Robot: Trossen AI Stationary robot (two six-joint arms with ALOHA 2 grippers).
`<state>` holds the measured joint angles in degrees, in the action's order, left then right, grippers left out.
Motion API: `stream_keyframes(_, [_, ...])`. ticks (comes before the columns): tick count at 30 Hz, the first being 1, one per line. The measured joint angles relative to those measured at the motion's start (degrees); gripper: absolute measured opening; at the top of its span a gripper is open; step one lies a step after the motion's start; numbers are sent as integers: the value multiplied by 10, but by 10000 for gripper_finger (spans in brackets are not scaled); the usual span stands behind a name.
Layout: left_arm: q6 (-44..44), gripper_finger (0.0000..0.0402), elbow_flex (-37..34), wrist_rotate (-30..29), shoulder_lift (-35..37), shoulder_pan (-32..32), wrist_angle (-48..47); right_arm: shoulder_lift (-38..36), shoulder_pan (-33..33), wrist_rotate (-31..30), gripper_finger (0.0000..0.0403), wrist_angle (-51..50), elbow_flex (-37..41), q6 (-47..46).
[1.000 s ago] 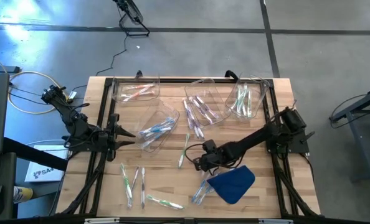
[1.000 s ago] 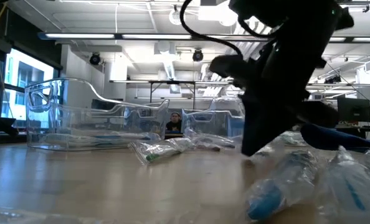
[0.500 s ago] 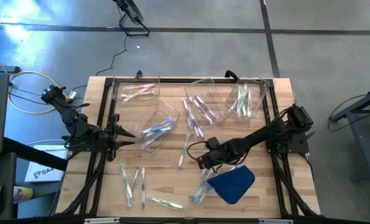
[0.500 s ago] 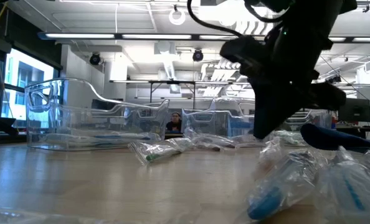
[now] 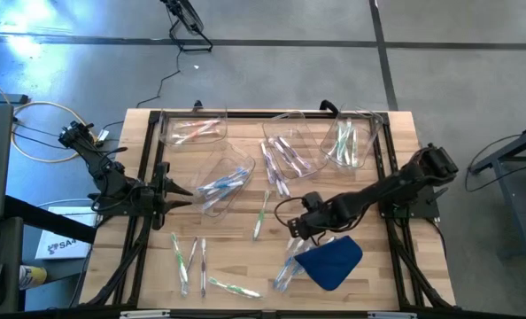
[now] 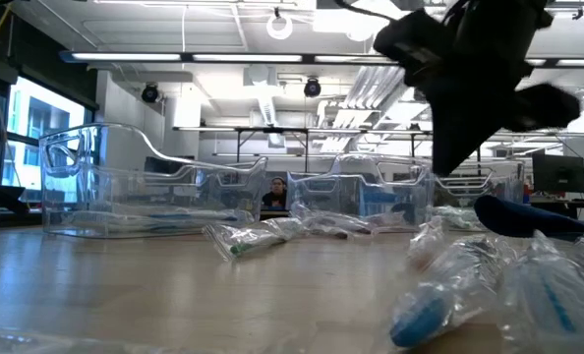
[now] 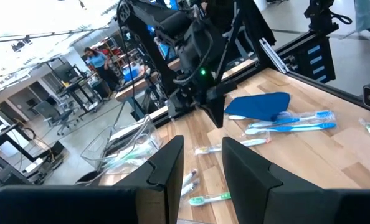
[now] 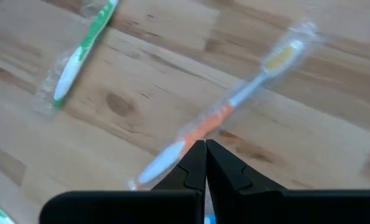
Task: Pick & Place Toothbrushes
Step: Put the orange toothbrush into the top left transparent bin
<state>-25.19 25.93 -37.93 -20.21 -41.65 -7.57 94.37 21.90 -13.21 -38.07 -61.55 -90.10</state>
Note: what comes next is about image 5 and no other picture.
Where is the maroon white wrapped toothbrush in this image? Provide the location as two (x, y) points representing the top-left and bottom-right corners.
(185, 237), (199, 274)

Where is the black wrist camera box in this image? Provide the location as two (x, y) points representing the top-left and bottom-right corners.
(301, 191), (324, 212)

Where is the blue cloth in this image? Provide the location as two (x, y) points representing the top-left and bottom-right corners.
(293, 234), (364, 292)

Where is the green toothbrush bottom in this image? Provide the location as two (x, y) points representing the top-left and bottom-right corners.
(206, 276), (264, 300)

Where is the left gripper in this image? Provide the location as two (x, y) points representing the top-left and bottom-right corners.
(133, 161), (195, 231)

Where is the blue white toothbrush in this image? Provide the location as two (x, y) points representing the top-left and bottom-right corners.
(200, 167), (250, 191)
(202, 181), (243, 210)
(196, 174), (247, 197)
(274, 247), (300, 289)
(280, 238), (320, 293)

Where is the grey metal table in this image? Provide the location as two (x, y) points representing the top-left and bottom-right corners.
(468, 121), (526, 261)

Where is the white label strip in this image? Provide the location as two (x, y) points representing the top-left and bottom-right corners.
(119, 309), (172, 319)
(367, 311), (419, 319)

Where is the white printed box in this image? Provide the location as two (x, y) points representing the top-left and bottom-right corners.
(34, 205), (99, 261)

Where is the purple white toothbrush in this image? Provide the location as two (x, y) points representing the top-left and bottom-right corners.
(259, 140), (276, 185)
(267, 137), (306, 177)
(275, 167), (292, 199)
(276, 135), (313, 171)
(267, 148), (286, 196)

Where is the yellow white can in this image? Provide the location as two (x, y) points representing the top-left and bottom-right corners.
(18, 264), (49, 291)

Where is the black desk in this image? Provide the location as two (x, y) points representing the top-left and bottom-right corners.
(0, 193), (97, 314)

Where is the clear plastic bin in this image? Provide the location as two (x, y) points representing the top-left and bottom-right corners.
(261, 109), (329, 182)
(186, 140), (258, 219)
(319, 104), (384, 170)
(158, 108), (229, 148)

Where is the black floor fan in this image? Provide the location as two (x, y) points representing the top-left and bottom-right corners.
(159, 0), (214, 53)

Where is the yellow looped cable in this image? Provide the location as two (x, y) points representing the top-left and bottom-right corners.
(0, 73), (104, 164)

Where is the orange white toothbrush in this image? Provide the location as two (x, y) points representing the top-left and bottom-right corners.
(171, 129), (223, 139)
(173, 117), (223, 130)
(173, 122), (218, 145)

